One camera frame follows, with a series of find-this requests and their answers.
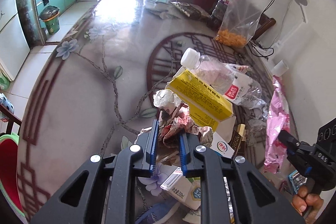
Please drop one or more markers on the pink foil wrapper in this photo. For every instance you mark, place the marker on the pink foil wrapper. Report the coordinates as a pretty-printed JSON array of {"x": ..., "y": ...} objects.
[{"x": 278, "y": 119}]

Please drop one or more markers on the dark wooden chair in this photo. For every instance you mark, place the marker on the dark wooden chair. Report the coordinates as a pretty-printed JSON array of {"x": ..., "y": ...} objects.
[{"x": 265, "y": 23}]

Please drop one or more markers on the white cup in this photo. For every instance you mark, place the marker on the white cup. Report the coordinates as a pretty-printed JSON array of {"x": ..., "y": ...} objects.
[{"x": 279, "y": 69}]

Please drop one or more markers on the dark snack packet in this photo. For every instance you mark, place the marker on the dark snack packet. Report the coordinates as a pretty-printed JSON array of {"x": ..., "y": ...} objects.
[{"x": 191, "y": 11}]

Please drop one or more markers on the black gold small box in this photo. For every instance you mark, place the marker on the black gold small box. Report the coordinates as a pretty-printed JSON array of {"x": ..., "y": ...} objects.
[{"x": 238, "y": 141}]

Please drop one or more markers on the crushed clear plastic bottle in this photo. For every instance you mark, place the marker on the crushed clear plastic bottle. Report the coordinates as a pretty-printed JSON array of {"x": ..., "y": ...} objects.
[{"x": 229, "y": 80}]

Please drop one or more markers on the white refrigerator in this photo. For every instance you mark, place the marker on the white refrigerator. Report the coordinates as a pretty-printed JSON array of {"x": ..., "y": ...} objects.
[{"x": 14, "y": 48}]

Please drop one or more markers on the person's right hand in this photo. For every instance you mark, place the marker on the person's right hand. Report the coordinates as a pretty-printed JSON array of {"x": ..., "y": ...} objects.
[{"x": 303, "y": 199}]

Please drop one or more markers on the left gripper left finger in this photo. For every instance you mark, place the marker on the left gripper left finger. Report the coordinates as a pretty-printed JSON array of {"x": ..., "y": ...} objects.
[{"x": 102, "y": 189}]

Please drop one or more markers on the yellow medicine box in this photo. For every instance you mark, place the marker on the yellow medicine box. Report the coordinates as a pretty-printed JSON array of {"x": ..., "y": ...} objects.
[{"x": 207, "y": 107}]

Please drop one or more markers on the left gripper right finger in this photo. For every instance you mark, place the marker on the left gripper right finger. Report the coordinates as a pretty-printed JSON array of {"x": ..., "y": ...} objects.
[{"x": 232, "y": 190}]

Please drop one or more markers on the clear bag orange snacks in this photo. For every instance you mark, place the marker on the clear bag orange snacks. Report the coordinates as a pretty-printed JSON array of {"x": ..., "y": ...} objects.
[{"x": 239, "y": 22}]

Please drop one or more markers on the white milk carton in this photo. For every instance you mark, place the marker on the white milk carton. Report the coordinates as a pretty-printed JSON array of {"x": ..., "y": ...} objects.
[{"x": 185, "y": 190}]

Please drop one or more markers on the white newspaper ball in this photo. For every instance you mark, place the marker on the white newspaper ball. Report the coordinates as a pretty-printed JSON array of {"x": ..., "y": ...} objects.
[{"x": 256, "y": 114}]

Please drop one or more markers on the red bowl green rim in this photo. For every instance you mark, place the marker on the red bowl green rim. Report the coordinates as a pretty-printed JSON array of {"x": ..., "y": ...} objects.
[{"x": 9, "y": 185}]

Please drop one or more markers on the green kitchen trash bin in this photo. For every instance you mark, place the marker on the green kitchen trash bin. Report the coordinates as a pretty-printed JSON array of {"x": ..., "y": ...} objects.
[{"x": 50, "y": 17}]

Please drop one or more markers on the red brown paper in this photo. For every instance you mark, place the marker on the red brown paper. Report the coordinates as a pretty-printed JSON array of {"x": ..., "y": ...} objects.
[{"x": 171, "y": 125}]

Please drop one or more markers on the crumpled white paper ball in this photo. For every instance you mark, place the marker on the crumpled white paper ball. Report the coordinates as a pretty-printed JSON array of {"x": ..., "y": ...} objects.
[{"x": 166, "y": 100}]

